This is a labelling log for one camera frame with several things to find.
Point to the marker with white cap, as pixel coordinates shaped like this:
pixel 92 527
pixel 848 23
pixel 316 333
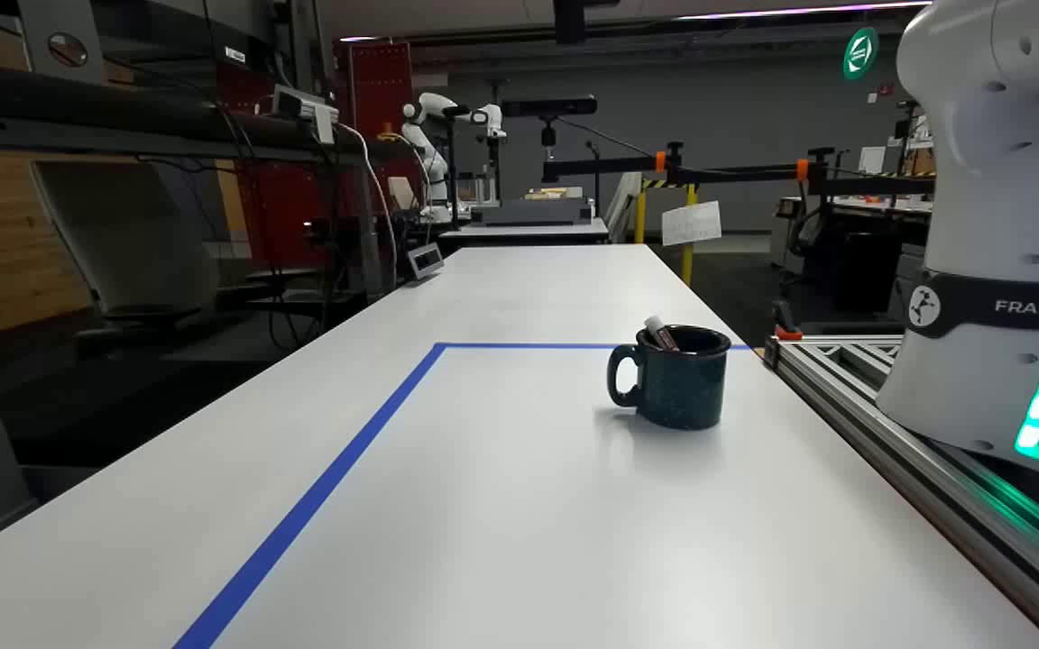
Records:
pixel 663 333

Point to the white paper sign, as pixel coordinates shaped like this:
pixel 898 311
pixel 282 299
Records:
pixel 705 218

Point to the aluminium extrusion base frame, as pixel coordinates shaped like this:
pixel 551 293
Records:
pixel 987 507

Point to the dark green ceramic mug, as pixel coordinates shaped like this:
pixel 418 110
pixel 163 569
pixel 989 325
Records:
pixel 673 388

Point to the red cabinet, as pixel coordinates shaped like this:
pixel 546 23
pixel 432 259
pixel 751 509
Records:
pixel 306 213

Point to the blue tape line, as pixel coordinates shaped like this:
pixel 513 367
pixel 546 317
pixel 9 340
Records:
pixel 282 535

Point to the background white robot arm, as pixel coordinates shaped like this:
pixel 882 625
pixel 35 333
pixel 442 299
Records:
pixel 438 197

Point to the yellow post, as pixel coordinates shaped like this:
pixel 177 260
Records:
pixel 692 237

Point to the green round sign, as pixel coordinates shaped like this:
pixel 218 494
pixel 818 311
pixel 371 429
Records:
pixel 859 52

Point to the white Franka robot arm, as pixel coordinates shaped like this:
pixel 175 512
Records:
pixel 967 367

